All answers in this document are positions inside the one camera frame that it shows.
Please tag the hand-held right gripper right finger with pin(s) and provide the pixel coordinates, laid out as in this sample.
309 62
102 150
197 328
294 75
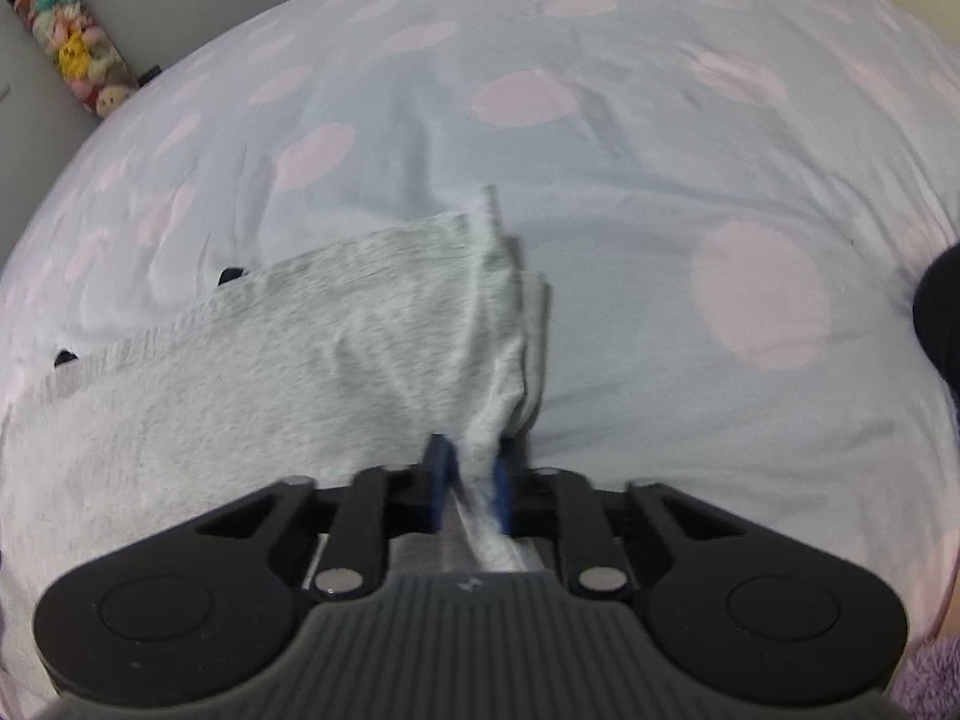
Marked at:
501 499

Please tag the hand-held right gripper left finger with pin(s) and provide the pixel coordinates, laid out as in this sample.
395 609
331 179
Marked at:
439 484

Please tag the grey T-shirt with black trim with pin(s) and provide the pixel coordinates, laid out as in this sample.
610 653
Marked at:
337 330

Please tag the polka dot bed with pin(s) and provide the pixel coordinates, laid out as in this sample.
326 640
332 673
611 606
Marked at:
637 240

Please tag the purple fluffy blanket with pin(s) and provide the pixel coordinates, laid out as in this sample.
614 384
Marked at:
934 679

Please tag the person's foot in black sock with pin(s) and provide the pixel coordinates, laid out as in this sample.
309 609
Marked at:
941 315

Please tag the clear tube of plush toys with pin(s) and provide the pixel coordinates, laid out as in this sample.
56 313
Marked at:
79 52

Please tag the dark wall socket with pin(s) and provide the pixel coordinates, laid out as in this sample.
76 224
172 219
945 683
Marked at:
148 74

